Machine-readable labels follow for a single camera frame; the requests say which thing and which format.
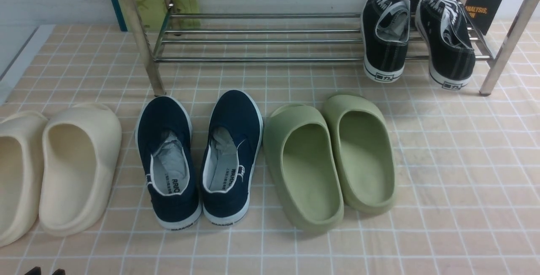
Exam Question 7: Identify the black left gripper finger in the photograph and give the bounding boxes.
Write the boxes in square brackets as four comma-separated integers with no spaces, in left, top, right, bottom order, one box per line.
[24,267,42,275]

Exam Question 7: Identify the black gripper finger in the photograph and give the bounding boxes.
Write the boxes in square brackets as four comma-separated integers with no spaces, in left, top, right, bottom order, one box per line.
[52,269,66,275]

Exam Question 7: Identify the black canvas sneaker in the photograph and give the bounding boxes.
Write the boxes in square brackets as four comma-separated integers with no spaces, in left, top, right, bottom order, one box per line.
[360,0,410,83]
[415,0,476,91]

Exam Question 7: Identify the navy left slip-on shoe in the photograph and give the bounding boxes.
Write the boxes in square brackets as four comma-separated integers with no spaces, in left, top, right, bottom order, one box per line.
[135,95,202,231]

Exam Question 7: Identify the navy slip-on shoe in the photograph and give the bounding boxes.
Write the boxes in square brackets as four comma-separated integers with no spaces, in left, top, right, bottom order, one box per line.
[200,90,264,226]
[135,95,202,231]

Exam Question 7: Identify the navy right slip-on shoe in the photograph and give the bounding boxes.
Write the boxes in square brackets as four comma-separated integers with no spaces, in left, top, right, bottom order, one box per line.
[200,90,264,226]

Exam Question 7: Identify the metal shoe rack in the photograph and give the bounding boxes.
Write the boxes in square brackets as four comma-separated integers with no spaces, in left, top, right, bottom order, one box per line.
[119,0,539,97]

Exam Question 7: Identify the cream right foam slipper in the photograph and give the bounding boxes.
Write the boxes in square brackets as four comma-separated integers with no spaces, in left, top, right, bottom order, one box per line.
[39,102,122,237]

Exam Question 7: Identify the cream foam slipper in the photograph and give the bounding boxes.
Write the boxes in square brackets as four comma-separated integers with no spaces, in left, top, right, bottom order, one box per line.
[39,102,122,237]
[0,111,48,246]

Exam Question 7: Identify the cream left foam slipper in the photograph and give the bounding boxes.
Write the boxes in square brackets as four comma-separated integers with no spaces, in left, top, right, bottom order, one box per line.
[0,111,48,246]

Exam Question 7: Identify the green left foam slipper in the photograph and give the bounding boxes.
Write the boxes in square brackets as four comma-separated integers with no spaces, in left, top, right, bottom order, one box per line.
[263,104,345,234]

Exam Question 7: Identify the green foam slipper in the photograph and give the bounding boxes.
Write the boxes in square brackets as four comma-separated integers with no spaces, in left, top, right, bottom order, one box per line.
[322,94,397,215]
[263,104,345,234]

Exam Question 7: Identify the teal framed yellow-green board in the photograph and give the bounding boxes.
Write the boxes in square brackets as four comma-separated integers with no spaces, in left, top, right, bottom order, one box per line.
[111,0,200,32]

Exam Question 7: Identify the green right foam slipper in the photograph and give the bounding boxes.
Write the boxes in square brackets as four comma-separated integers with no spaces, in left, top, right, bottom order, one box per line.
[322,94,397,215]

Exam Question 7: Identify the black book orange text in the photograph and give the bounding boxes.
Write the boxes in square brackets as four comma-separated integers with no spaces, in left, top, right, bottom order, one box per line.
[404,0,513,35]

